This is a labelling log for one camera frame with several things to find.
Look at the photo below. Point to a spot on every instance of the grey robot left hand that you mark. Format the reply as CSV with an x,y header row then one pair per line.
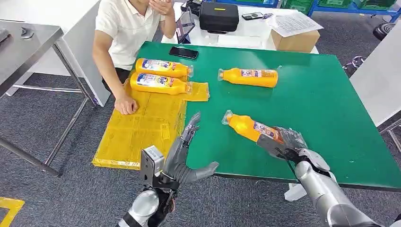
x,y
175,163

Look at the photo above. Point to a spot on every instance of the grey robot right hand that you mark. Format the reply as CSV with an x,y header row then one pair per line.
x,y
294,141

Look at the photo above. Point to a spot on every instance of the person's left hand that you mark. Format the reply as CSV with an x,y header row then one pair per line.
x,y
161,7

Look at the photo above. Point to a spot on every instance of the person's right hand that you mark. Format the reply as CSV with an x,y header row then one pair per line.
x,y
126,106

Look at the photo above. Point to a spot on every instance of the orange drink bottle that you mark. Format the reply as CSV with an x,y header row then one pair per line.
x,y
244,127
247,80
159,67
153,86

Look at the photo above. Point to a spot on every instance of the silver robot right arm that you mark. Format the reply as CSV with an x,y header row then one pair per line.
x,y
329,197

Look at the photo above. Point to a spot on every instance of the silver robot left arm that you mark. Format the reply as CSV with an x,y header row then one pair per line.
x,y
144,205

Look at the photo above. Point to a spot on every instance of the dark tablet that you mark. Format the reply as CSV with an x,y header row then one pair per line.
x,y
185,26

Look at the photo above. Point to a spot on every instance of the yellow plastic sheet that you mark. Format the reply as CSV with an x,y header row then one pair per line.
x,y
144,131

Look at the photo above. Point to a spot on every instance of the black device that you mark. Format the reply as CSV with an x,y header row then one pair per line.
x,y
195,7

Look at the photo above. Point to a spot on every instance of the green table mat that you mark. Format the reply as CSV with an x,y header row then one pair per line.
x,y
313,109

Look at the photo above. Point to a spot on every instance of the person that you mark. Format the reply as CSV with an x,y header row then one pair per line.
x,y
125,34

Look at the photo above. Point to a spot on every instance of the black smartphone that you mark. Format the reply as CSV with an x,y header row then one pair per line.
x,y
184,53

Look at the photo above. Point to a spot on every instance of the white table leg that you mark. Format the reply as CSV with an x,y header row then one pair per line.
x,y
294,192

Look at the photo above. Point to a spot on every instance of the black carrying case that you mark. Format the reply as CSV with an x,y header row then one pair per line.
x,y
219,17

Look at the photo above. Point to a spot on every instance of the white table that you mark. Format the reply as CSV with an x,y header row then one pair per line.
x,y
247,33

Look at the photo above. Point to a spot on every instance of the black phone with keys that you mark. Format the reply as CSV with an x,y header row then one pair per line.
x,y
252,16

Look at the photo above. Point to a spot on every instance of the brown cardboard box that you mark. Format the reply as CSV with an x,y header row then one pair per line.
x,y
297,42

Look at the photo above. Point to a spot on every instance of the white angled panel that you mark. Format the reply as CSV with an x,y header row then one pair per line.
x,y
379,78

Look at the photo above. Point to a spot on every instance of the steel table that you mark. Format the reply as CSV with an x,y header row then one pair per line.
x,y
22,53

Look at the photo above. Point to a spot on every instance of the printed paper sheet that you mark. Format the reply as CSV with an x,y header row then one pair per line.
x,y
294,23

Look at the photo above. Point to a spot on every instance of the black round stool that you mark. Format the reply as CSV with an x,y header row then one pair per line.
x,y
385,30

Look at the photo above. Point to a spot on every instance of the blue metal shelf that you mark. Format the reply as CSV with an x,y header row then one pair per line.
x,y
354,8

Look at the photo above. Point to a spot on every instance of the yellow floor tape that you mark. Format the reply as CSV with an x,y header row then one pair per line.
x,y
11,210

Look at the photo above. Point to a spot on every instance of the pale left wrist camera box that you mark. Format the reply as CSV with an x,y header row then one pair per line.
x,y
152,164

